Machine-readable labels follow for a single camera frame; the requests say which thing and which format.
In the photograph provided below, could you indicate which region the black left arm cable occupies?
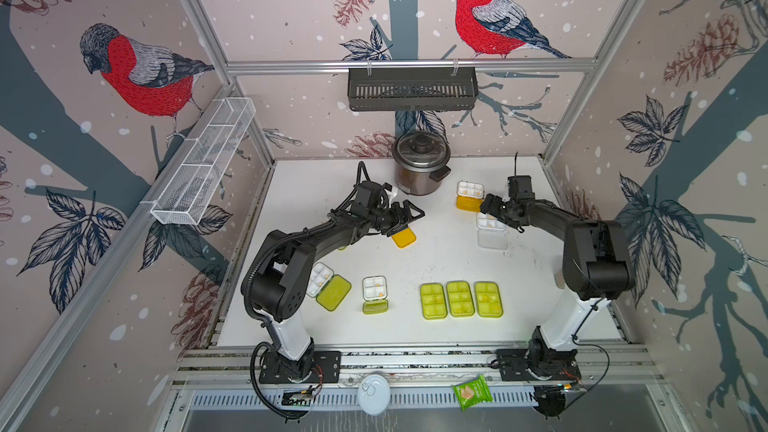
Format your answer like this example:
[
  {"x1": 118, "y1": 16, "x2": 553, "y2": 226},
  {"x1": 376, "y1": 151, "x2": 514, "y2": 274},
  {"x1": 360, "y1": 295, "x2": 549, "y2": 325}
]
[{"x1": 241, "y1": 160, "x2": 388, "y2": 422}]

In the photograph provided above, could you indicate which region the large green pillbox front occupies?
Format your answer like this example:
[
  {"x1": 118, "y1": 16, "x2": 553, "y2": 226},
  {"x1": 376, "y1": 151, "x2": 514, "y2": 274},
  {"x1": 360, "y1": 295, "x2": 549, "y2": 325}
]
[{"x1": 446, "y1": 281, "x2": 475, "y2": 318}]

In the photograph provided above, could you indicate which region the clear white pillbox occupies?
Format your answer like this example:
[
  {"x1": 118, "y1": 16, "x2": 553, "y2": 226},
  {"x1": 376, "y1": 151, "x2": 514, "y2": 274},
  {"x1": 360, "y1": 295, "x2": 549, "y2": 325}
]
[{"x1": 476, "y1": 213, "x2": 509, "y2": 250}]

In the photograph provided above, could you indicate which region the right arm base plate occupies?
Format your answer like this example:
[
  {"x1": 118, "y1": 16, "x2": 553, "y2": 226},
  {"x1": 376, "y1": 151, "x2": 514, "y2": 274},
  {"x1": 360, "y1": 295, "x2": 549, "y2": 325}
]
[{"x1": 495, "y1": 349, "x2": 582, "y2": 382}]

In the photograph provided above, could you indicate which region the black hanging wire basket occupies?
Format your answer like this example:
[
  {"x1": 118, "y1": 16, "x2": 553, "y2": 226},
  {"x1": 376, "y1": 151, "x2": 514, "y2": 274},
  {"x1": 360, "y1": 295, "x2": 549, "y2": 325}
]
[{"x1": 347, "y1": 67, "x2": 479, "y2": 112}]

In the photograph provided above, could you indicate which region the small green pillbox front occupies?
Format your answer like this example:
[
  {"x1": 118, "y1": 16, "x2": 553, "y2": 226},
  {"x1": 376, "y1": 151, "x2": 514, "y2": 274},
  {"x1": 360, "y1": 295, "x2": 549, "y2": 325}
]
[{"x1": 362, "y1": 276, "x2": 389, "y2": 315}]

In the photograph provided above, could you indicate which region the green snack packet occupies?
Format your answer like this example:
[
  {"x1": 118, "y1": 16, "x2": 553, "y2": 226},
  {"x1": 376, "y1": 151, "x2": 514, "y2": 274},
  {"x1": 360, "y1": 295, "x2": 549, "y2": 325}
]
[{"x1": 452, "y1": 375, "x2": 493, "y2": 411}]

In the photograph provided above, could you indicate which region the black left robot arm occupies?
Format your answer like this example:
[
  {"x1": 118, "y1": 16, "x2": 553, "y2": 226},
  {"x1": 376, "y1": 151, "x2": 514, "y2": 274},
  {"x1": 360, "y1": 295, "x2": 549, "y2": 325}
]
[{"x1": 240, "y1": 200, "x2": 425, "y2": 362}]

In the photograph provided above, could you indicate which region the small white cup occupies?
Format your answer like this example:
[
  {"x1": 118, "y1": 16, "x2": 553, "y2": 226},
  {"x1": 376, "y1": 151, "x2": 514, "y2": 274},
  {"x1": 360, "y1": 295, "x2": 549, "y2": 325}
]
[{"x1": 553, "y1": 270, "x2": 565, "y2": 290}]

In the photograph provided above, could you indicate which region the yellow pillbox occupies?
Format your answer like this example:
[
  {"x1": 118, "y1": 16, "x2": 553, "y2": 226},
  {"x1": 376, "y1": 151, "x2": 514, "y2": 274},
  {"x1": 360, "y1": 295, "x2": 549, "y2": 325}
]
[
  {"x1": 392, "y1": 227, "x2": 417, "y2": 249},
  {"x1": 455, "y1": 180, "x2": 485, "y2": 213}
]

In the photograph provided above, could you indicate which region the silver rice cooker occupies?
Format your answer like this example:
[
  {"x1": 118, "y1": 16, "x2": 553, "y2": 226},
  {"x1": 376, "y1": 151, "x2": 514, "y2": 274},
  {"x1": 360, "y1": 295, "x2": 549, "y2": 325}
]
[{"x1": 391, "y1": 131, "x2": 451, "y2": 196}]

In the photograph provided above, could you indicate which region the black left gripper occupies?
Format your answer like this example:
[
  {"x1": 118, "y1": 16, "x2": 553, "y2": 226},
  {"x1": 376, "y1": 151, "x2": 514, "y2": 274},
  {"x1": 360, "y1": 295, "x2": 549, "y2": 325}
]
[{"x1": 366, "y1": 200, "x2": 425, "y2": 237}]

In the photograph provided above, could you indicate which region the white wire mesh shelf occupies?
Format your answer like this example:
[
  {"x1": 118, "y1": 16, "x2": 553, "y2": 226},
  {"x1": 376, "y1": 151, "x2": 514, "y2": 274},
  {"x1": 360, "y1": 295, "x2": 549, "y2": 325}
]
[{"x1": 151, "y1": 97, "x2": 255, "y2": 225}]

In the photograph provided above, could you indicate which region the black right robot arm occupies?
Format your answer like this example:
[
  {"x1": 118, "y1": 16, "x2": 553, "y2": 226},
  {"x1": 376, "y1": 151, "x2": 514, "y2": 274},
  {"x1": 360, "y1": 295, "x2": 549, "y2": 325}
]
[{"x1": 480, "y1": 175, "x2": 635, "y2": 375}]

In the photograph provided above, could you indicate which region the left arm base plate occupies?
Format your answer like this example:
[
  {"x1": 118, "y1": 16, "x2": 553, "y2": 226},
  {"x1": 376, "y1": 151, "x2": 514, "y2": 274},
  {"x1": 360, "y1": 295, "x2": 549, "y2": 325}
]
[{"x1": 257, "y1": 351, "x2": 341, "y2": 384}]

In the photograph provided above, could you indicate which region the white round lid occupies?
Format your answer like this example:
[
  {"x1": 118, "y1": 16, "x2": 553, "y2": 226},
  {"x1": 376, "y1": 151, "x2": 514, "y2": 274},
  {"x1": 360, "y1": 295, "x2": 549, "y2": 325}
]
[{"x1": 357, "y1": 374, "x2": 391, "y2": 416}]

